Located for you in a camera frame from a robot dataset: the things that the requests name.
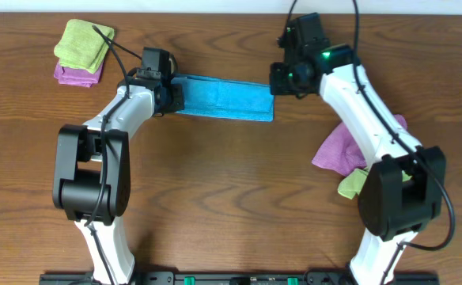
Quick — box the crumpled purple cloth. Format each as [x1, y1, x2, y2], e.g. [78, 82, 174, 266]
[311, 114, 409, 178]

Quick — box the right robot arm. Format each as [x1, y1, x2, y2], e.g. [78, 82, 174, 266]
[270, 42, 451, 284]

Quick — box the folded purple cloth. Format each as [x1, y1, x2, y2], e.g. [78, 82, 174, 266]
[54, 63, 103, 88]

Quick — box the folded green cloth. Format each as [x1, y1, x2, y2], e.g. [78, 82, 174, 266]
[54, 19, 115, 74]

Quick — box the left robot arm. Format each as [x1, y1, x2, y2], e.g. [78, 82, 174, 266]
[52, 78, 184, 284]

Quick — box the blue microfiber cloth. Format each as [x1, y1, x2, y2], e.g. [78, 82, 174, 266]
[172, 74, 275, 122]

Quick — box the crumpled green cloth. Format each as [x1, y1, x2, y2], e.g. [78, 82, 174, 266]
[336, 167, 414, 200]

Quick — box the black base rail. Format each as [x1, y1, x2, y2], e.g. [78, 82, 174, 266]
[39, 271, 440, 285]

